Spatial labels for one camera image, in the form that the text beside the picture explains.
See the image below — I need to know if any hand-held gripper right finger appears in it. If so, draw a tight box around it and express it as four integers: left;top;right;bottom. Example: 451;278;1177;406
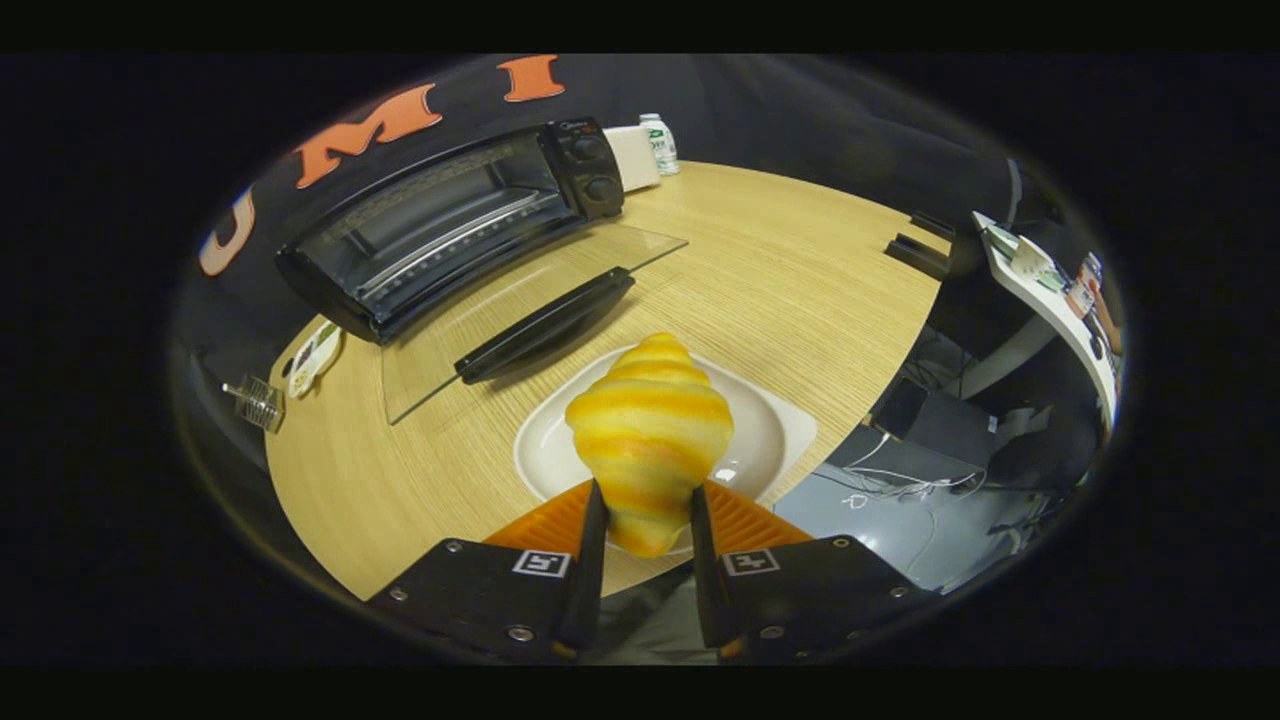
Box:
690;480;941;664

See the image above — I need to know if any yellow croissant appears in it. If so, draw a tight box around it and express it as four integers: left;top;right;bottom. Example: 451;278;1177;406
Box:
565;333;736;558

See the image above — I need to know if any clear bottle with green label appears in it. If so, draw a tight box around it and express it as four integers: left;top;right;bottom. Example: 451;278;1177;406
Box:
640;113;681;176

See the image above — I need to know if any black toaster oven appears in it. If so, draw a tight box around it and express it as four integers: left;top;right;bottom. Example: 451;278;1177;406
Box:
275;118;689;426

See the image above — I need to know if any white pop-up toaster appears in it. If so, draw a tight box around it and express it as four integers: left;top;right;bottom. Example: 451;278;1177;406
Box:
603;125;662;191

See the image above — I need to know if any metal wire holder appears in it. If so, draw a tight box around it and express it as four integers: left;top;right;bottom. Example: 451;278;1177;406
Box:
222;375;286;433

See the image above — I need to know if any black box on floor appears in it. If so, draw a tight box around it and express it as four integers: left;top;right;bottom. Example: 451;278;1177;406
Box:
870;378;1001;467

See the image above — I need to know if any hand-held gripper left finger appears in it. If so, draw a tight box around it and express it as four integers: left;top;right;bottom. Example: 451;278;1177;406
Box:
368;478;611;662

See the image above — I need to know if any white plate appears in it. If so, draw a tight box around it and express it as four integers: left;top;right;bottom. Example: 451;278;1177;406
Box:
513;345;819;557

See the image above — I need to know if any white divided snack dish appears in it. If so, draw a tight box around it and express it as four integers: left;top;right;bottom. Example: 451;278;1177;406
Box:
287;320;344;399

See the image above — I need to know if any white side desk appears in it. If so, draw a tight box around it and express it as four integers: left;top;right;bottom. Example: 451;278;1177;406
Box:
972;212;1123;421

